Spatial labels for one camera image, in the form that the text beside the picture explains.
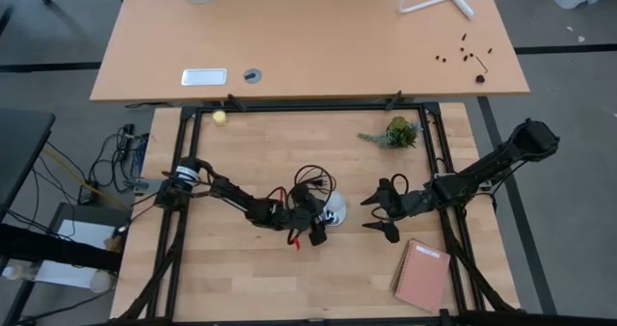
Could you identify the clear plastic cup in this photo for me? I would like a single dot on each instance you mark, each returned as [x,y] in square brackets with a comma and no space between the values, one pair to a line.
[100,281]

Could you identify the white paper sheet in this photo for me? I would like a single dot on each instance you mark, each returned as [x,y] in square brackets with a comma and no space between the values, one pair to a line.
[82,234]

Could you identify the grey metal bracket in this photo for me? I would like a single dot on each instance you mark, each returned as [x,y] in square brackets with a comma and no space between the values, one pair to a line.
[142,186]

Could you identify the black flat bar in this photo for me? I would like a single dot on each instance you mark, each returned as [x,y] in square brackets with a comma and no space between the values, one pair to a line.
[48,249]

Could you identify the light wooden desk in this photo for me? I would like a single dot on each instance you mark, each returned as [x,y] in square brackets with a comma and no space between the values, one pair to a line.
[308,36]

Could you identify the chrome table lamp base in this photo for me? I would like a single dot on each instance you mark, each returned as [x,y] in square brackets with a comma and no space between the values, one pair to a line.
[339,199]

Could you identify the potted succulent plant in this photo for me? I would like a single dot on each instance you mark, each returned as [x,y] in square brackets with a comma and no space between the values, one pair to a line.
[400,133]

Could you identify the red zip tie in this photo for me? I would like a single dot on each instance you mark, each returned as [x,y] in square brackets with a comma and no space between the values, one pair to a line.
[295,244]

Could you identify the black side table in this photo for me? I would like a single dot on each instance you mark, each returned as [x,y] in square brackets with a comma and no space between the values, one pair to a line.
[19,152]

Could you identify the white tripod stand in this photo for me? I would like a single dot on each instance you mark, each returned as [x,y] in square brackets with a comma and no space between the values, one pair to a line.
[457,0]

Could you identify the black frame clamp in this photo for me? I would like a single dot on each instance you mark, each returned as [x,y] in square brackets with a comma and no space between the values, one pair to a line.
[236,102]
[394,100]

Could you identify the small yellow candle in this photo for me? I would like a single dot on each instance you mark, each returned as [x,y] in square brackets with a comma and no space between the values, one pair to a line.
[220,118]

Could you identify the clear plastic bottle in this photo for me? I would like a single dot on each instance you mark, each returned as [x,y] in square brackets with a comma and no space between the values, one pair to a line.
[17,270]

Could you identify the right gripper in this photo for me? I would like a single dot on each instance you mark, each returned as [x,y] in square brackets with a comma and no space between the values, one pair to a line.
[417,203]

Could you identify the black aluminium table frame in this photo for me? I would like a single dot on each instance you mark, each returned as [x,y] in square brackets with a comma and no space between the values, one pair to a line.
[308,108]

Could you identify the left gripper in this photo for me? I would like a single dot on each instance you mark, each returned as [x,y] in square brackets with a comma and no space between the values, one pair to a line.
[289,217]

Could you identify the black power adapter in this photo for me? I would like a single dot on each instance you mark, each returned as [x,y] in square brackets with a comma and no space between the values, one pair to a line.
[86,194]

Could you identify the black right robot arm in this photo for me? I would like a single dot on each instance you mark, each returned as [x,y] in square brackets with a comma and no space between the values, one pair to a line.
[482,174]

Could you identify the pink spiral notebook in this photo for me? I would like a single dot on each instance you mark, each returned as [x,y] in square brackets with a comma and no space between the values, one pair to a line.
[424,278]

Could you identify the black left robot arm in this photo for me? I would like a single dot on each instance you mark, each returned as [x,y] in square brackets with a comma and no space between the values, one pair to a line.
[231,196]

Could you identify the black allen key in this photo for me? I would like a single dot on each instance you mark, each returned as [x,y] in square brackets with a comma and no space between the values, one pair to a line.
[482,64]

